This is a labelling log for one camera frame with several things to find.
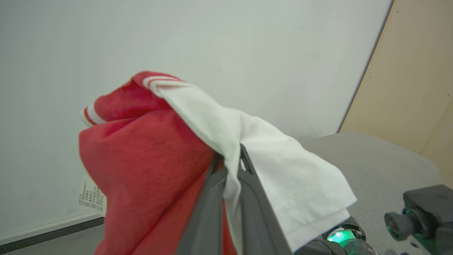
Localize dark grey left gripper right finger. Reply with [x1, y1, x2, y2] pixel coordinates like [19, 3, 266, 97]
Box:
[237, 143, 293, 255]

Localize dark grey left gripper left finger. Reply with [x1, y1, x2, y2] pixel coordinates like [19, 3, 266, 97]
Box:
[176, 153, 228, 255]

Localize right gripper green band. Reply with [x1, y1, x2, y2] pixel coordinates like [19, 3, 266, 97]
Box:
[294, 216, 377, 255]

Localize red and white garment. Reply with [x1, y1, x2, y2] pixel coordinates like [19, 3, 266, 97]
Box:
[79, 71, 358, 255]

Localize grey fabric sofa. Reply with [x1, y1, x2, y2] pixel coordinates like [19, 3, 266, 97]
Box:
[300, 131, 443, 255]

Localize dark baseboard strip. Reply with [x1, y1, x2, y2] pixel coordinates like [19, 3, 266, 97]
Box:
[0, 212, 105, 254]

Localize beige wooden panel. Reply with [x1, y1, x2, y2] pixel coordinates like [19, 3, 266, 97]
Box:
[339, 0, 453, 189]

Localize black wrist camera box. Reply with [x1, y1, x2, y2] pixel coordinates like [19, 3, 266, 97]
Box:
[384, 184, 453, 255]

